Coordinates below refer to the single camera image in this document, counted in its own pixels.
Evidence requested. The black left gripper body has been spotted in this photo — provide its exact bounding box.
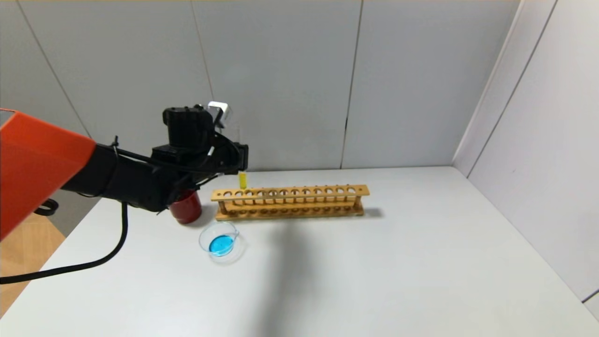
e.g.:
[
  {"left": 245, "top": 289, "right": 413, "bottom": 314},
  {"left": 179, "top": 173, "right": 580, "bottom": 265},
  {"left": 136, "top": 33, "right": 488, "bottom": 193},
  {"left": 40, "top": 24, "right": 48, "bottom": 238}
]
[{"left": 211, "top": 132, "right": 249, "bottom": 177}]

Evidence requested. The yellow pigment glass test tube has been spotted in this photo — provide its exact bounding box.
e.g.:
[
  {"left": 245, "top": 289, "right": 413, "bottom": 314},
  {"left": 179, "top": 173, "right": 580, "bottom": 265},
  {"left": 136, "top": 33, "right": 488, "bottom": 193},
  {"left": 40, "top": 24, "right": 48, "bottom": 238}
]
[{"left": 236, "top": 123, "right": 248, "bottom": 190}]

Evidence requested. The wooden test tube rack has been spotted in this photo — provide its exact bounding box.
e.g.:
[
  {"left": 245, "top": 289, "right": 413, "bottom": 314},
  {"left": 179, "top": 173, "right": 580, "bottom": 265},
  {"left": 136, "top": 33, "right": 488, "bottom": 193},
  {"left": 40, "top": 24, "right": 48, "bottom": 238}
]
[{"left": 211, "top": 185, "right": 370, "bottom": 221}]

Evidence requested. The dark red cup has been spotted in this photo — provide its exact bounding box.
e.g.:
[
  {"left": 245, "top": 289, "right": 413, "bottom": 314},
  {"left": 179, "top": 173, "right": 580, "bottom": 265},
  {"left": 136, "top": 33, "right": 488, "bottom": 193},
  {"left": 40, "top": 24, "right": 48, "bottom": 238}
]
[{"left": 169, "top": 190, "right": 203, "bottom": 225}]

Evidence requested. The clear glass dish with spout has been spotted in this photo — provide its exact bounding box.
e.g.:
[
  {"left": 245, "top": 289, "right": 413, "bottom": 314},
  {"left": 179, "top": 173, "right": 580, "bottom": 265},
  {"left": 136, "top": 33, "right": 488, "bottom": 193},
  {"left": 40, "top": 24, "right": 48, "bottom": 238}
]
[{"left": 199, "top": 221, "right": 247, "bottom": 264}]

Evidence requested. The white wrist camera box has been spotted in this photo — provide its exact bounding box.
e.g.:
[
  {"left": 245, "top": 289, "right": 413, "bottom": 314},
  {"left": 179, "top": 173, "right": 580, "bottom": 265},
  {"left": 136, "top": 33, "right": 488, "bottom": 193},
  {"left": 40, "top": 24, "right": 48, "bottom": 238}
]
[{"left": 207, "top": 101, "right": 231, "bottom": 129}]

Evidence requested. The black camera cable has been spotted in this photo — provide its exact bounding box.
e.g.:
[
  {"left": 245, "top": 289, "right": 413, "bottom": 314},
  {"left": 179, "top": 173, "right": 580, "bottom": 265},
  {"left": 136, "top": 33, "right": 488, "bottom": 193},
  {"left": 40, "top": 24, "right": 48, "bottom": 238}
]
[{"left": 0, "top": 131, "right": 241, "bottom": 285}]

